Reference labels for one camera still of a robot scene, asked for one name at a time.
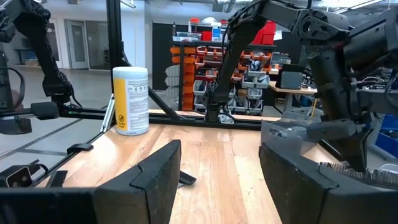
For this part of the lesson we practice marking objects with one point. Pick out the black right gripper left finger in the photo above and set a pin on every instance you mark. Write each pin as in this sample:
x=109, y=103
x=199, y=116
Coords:
x=140, y=196

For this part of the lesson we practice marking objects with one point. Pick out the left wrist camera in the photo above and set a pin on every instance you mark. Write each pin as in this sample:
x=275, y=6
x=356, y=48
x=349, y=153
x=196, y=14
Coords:
x=376, y=101

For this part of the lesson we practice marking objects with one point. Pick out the black partition panel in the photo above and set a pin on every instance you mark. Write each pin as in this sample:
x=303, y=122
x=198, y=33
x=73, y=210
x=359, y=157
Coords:
x=161, y=56

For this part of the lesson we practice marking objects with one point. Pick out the white arm base bracket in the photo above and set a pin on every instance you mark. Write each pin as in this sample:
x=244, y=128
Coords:
x=226, y=119

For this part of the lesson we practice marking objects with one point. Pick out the red storage boxes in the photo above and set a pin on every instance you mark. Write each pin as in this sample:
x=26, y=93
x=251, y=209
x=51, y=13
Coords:
x=265, y=32

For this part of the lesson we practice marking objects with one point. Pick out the black box on desk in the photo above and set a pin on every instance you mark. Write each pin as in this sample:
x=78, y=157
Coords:
x=290, y=79

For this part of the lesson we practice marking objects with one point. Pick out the white yellow wipes canister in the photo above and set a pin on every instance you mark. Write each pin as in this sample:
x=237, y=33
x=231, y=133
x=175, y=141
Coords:
x=133, y=102

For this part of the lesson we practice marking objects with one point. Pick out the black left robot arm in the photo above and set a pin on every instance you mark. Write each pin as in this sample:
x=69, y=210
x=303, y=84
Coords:
x=236, y=46

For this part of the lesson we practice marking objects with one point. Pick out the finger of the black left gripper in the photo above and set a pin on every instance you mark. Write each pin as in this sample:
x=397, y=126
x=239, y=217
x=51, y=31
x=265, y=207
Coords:
x=354, y=151
x=329, y=130

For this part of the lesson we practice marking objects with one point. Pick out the black table edge clamp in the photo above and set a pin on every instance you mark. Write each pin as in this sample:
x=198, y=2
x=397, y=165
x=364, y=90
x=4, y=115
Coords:
x=79, y=148
x=57, y=178

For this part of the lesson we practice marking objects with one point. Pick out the silver frame bracket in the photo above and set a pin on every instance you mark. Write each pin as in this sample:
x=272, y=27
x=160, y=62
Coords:
x=107, y=115

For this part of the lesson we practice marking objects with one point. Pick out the blue crate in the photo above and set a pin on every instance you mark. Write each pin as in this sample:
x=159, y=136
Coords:
x=388, y=137

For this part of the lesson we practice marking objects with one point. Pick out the small black grey-faced device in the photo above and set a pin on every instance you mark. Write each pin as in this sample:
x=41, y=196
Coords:
x=18, y=176

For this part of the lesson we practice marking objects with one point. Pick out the shelf with orange bins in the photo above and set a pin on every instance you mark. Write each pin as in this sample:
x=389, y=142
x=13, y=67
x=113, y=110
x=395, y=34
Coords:
x=189, y=68

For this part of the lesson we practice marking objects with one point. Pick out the wooden desk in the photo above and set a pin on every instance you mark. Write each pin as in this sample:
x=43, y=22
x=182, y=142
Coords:
x=295, y=91

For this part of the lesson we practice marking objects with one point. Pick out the grey door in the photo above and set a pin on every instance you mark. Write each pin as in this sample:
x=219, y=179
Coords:
x=77, y=43

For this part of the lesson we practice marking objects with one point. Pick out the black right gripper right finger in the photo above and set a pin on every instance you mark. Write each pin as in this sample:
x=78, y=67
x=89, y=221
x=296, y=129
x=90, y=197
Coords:
x=304, y=193

